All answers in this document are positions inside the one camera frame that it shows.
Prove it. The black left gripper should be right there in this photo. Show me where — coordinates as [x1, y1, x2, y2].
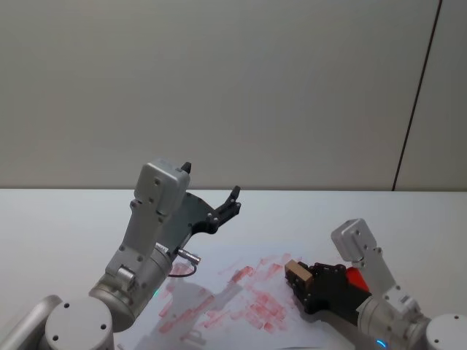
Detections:
[159, 161, 243, 253]

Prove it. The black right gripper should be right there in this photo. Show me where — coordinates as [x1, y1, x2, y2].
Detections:
[285, 259, 373, 324]

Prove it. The wooden block eraser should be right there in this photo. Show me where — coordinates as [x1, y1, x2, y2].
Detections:
[284, 259, 314, 292]

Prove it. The red plastic piece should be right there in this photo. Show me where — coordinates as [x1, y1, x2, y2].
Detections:
[345, 267, 371, 293]

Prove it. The white sheet with red marks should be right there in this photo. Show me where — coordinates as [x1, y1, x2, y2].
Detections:
[115, 233, 366, 350]

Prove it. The dark cable with silver plug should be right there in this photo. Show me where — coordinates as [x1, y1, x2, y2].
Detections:
[168, 246, 202, 279]

